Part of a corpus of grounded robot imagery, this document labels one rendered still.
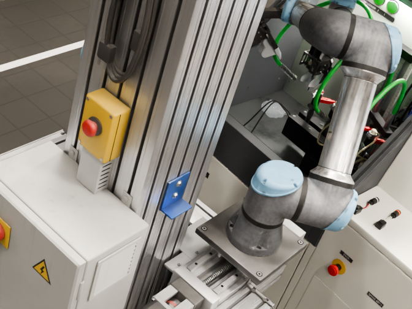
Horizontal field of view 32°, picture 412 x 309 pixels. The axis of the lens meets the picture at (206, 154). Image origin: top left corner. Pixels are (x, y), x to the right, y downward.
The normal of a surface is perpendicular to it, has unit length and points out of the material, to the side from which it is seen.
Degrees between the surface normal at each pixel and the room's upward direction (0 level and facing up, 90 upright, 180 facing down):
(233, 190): 90
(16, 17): 0
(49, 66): 0
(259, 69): 90
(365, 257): 90
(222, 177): 90
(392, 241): 0
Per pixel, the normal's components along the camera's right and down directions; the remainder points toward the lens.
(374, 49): -0.01, 0.07
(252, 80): 0.66, 0.59
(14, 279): -0.63, 0.33
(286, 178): 0.13, -0.79
